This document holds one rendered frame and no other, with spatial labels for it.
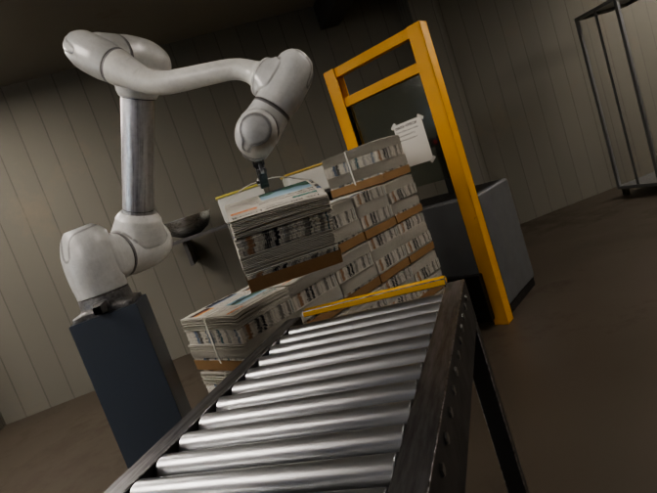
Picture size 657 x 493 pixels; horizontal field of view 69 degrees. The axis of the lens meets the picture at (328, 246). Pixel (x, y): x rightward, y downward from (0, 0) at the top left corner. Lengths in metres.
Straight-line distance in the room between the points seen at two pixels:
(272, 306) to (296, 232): 0.55
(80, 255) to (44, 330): 3.68
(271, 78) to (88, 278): 0.81
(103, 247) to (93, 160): 3.49
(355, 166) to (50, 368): 3.72
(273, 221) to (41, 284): 4.04
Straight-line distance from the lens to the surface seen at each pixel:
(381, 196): 2.51
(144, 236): 1.70
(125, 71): 1.44
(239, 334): 1.75
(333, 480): 0.69
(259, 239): 1.34
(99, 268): 1.60
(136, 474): 0.94
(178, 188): 4.93
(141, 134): 1.66
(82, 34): 1.57
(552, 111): 6.33
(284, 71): 1.23
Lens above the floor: 1.15
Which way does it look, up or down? 7 degrees down
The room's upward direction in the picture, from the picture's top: 19 degrees counter-clockwise
